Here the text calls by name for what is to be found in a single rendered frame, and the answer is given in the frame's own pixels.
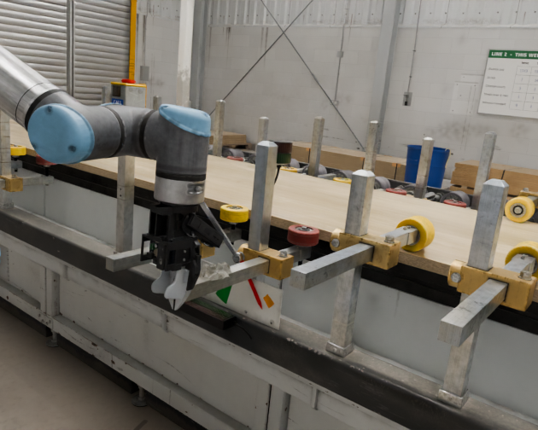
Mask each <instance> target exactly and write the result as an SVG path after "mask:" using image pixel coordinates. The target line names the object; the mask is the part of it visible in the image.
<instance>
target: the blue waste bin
mask: <svg viewBox="0 0 538 430"><path fill-rule="evenodd" d="M421 149H422V145H407V156H406V172H405V180H404V182H408V183H416V180H417V175H418V165H419V160H420V155H421ZM449 149H450V148H438V147H433V152H432V157H431V162H430V172H429V177H428V182H427V186H430V187H434V188H438V189H440V188H441V187H442V181H443V178H444V173H445V170H446V168H447V163H448V161H449V158H450V156H451V150H449ZM449 152H450V155H449ZM448 156H449V157H448Z"/></svg>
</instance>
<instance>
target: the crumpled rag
mask: <svg viewBox="0 0 538 430"><path fill-rule="evenodd" d="M231 273H232V271H231V267H230V266H229V265H228V264H227V263H226V262H224V263H222V264H220V263H217V264H211V265H210V266H209V265H207V264H205V265H204V266H203V268H202V269H201V271H200V275H199V277H209V279H210V280H211V281H213V280H219V279H224V278H225V277H228V275H229V274H231Z"/></svg>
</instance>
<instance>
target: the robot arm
mask: <svg viewBox="0 0 538 430"><path fill-rule="evenodd" d="M0 110H1V111H3V112H4V113H6V114H7V115H8V116H9V117H10V118H11V119H13V120H14V121H15V122H17V123H18V124H19V125H21V126H22V127H23V128H25V130H26V131H27V132H28V137H29V141H30V143H31V145H32V147H33V148H34V150H35V151H36V153H37V154H38V155H39V156H40V157H42V158H43V159H45V160H47V161H49V162H51V163H55V164H66V165H71V164H77V163H79V162H81V161H87V160H98V159H107V158H113V157H120V156H133V157H138V158H144V159H149V160H156V167H155V190H154V197H155V199H156V200H158V201H159V203H155V204H150V211H149V233H145V234H142V244H141V257H140V261H145V260H149V259H151V263H153V264H156V268H157V269H159V270H161V275H160V277H159V278H158V279H156V280H155V281H154V282H153V283H152V285H151V290H152V292H153V293H163V294H164V297H165V298H166V299H169V302H170V305H171V307H172V309H173V310H178V309H179V308H180V307H181V305H182V304H183V303H184V302H185V301H186V299H187V298H188V296H189V295H190V292H191V290H192V289H193V288H194V286H195V285H196V282H197V279H198V277H199V275H200V271H201V257H202V256H201V254H200V245H201V244H200V242H199V241H198V240H200V241H201V243H202V244H204V245H206V246H208V247H218V248H219V247H220V245H221V243H222V241H223V240H224V237H223V236H222V235H221V234H220V233H219V232H218V231H217V230H215V229H213V228H212V227H210V226H209V225H208V224H206V223H205V222H204V221H202V220H201V219H200V218H198V217H197V216H196V215H195V214H194V212H198V205H199V204H201V203H203V202H204V195H205V186H206V175H207V165H208V148H209V138H210V137H211V131H210V126H211V119H210V116H209V115H208V114H207V113H205V112H203V111H200V110H196V109H193V108H188V107H180V106H176V105H170V104H162V105H161V106H160V107H159V110H155V109H149V108H142V107H130V106H124V105H121V104H119V103H105V104H102V105H99V106H97V105H84V104H82V103H81V102H79V101H78V100H76V99H75V98H74V97H72V96H70V95H69V94H68V93H67V92H66V91H65V90H62V89H60V88H57V87H56V86H55V85H53V84H52V83H51V82H50V81H48V80H47V79H46V78H44V77H43V76H41V75H40V74H39V73H37V72H36V71H34V70H33V69H31V68H30V67H29V66H28V65H27V64H25V63H24V62H23V61H21V60H19V59H18V58H17V57H15V56H14V55H12V54H11V53H10V52H8V51H7V50H6V49H5V48H3V47H2V46H1V45H0ZM145 241H150V244H149V252H147V254H143V245H144V242H145ZM0 256H1V252H0ZM183 266H185V268H183Z"/></svg>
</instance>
